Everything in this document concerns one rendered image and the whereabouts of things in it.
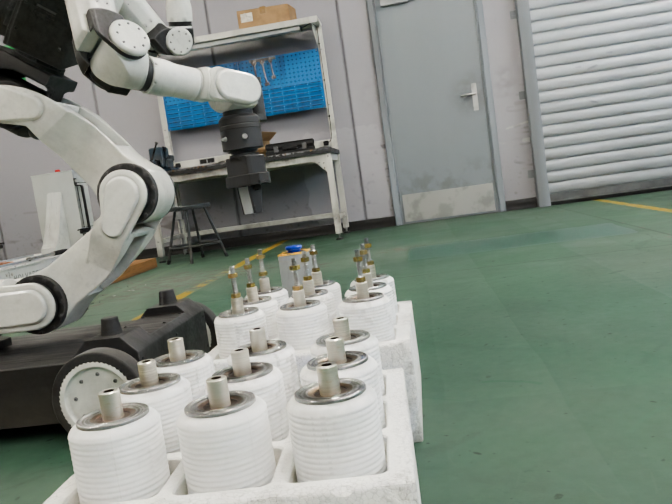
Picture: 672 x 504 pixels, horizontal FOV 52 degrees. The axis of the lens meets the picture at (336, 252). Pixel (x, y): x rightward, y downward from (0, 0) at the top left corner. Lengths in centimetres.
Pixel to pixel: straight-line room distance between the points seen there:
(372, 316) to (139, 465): 58
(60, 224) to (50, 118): 323
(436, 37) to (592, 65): 137
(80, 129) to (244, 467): 112
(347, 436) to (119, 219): 103
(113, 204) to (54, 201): 337
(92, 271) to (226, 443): 105
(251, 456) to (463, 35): 590
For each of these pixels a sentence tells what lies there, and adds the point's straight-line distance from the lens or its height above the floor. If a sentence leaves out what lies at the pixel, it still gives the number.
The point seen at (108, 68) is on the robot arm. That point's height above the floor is 74.
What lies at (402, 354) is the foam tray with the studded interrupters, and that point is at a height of 16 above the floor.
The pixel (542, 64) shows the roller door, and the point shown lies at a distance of 644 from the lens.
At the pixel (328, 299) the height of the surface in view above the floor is 24.
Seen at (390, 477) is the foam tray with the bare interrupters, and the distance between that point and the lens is 69.
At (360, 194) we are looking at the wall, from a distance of 636.
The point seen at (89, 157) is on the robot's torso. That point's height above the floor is 60.
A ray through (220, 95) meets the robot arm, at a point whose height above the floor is 67.
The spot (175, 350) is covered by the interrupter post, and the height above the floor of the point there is 27.
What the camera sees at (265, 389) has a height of 24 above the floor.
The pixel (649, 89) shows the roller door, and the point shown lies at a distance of 664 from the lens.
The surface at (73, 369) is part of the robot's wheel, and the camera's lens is 150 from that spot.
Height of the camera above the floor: 47
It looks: 6 degrees down
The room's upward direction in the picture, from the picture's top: 8 degrees counter-clockwise
